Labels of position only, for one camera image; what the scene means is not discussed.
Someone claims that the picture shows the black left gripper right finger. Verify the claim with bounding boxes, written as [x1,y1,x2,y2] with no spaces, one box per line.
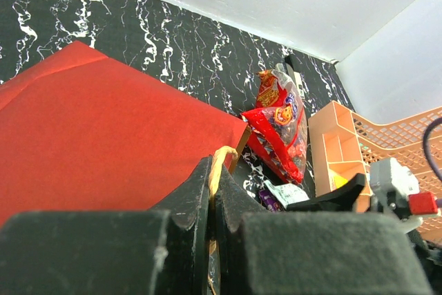
[215,171,432,294]

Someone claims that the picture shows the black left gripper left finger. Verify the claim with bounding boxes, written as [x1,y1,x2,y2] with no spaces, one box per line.
[1,157,212,294]

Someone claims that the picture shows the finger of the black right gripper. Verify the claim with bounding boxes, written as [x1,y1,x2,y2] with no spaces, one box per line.
[286,173,366,211]

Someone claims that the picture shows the pale green snack packet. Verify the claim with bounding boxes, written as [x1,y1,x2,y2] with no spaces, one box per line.
[265,181,309,209]

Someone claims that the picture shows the red cookie snack bag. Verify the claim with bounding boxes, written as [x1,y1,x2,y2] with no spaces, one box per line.
[241,69,308,184]

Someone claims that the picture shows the red brown paper bag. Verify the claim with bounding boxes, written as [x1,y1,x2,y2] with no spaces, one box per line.
[1,41,250,228]

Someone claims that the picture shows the purple candy packet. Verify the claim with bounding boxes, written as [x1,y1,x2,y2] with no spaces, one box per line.
[258,189,283,212]

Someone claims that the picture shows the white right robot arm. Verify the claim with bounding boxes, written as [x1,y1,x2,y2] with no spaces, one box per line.
[286,169,441,268]

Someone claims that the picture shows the yellow item in organizer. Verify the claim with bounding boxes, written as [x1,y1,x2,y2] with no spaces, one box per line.
[329,170,348,191]

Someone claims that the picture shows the peach plastic file organizer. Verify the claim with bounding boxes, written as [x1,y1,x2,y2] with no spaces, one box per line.
[307,102,441,242]

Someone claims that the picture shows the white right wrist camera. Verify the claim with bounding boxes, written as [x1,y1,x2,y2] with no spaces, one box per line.
[367,158,441,234]

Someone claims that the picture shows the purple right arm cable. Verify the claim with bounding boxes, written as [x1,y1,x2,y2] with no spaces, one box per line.
[421,117,442,209]

